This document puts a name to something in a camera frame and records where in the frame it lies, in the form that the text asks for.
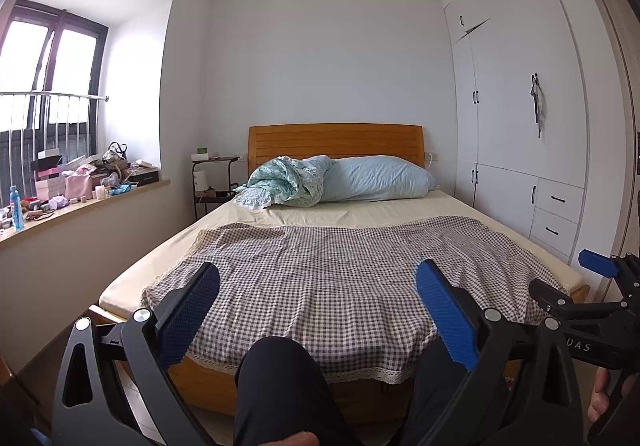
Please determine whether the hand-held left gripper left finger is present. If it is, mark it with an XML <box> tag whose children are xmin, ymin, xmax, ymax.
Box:
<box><xmin>51</xmin><ymin>262</ymin><xmax>221</xmax><ymax>446</ymax></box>

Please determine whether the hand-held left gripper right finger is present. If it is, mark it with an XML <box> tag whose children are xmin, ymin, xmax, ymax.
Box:
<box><xmin>415</xmin><ymin>258</ymin><xmax>586</xmax><ymax>446</ymax></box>

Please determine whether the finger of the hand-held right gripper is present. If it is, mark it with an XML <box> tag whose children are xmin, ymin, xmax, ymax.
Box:
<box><xmin>529</xmin><ymin>278</ymin><xmax>626</xmax><ymax>322</ymax></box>
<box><xmin>578</xmin><ymin>250</ymin><xmax>640</xmax><ymax>287</ymax></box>

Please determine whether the person's right hand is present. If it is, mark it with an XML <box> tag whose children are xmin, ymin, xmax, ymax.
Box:
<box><xmin>587</xmin><ymin>368</ymin><xmax>612</xmax><ymax>422</ymax></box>

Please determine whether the person's left hand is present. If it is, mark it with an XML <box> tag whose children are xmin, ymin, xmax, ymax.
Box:
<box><xmin>272</xmin><ymin>431</ymin><xmax>321</xmax><ymax>446</ymax></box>

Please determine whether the person's left leg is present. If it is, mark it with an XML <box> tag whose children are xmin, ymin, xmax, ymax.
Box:
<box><xmin>233</xmin><ymin>337</ymin><xmax>347</xmax><ymax>446</ymax></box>

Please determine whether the brown checked blanket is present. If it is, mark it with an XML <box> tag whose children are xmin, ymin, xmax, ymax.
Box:
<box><xmin>141</xmin><ymin>216</ymin><xmax>556</xmax><ymax>384</ymax></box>

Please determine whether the wooden windowsill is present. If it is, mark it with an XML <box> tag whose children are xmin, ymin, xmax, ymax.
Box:
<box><xmin>0</xmin><ymin>179</ymin><xmax>171</xmax><ymax>252</ymax></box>

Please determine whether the cream bed sheet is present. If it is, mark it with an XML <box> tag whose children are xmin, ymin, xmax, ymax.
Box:
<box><xmin>99</xmin><ymin>190</ymin><xmax>586</xmax><ymax>314</ymax></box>

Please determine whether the black box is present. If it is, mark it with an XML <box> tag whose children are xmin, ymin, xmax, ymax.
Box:
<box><xmin>127</xmin><ymin>168</ymin><xmax>160</xmax><ymax>187</ymax></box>

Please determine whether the light blue pillow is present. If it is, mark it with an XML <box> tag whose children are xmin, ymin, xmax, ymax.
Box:
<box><xmin>320</xmin><ymin>156</ymin><xmax>439</xmax><ymax>203</ymax></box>

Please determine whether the black metal bedside rack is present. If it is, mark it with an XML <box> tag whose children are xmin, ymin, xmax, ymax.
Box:
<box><xmin>191</xmin><ymin>155</ymin><xmax>241</xmax><ymax>220</ymax></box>

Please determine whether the green floral quilt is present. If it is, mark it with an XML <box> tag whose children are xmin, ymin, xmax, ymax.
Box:
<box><xmin>234</xmin><ymin>156</ymin><xmax>335</xmax><ymax>211</ymax></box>

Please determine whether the pink bag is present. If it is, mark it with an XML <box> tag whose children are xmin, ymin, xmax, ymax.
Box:
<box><xmin>65</xmin><ymin>174</ymin><xmax>95</xmax><ymax>201</ymax></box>

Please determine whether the grey handbag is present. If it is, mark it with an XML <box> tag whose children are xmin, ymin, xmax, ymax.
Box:
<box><xmin>102</xmin><ymin>142</ymin><xmax>130</xmax><ymax>172</ymax></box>

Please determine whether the beige door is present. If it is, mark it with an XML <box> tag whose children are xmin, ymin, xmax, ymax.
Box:
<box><xmin>572</xmin><ymin>0</ymin><xmax>640</xmax><ymax>277</ymax></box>

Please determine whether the white wardrobe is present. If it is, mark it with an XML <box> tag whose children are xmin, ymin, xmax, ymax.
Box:
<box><xmin>442</xmin><ymin>0</ymin><xmax>593</xmax><ymax>268</ymax></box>

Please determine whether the blue bottle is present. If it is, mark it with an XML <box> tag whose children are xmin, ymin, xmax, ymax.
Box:
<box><xmin>10</xmin><ymin>186</ymin><xmax>25</xmax><ymax>231</ymax></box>

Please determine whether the wooden bed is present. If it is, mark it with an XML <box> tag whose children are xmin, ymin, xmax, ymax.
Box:
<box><xmin>89</xmin><ymin>123</ymin><xmax>590</xmax><ymax>427</ymax></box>

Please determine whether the dark pink box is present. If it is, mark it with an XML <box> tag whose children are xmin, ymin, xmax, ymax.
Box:
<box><xmin>31</xmin><ymin>158</ymin><xmax>63</xmax><ymax>182</ymax></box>

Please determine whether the metal window railing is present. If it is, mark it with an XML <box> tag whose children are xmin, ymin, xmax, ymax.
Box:
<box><xmin>0</xmin><ymin>92</ymin><xmax>109</xmax><ymax>207</ymax></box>

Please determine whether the dark framed window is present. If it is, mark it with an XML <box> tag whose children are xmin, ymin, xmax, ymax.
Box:
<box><xmin>0</xmin><ymin>0</ymin><xmax>109</xmax><ymax>207</ymax></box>

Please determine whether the grey hanging strap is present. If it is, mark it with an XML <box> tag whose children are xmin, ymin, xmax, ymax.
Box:
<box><xmin>530</xmin><ymin>73</ymin><xmax>547</xmax><ymax>139</ymax></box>

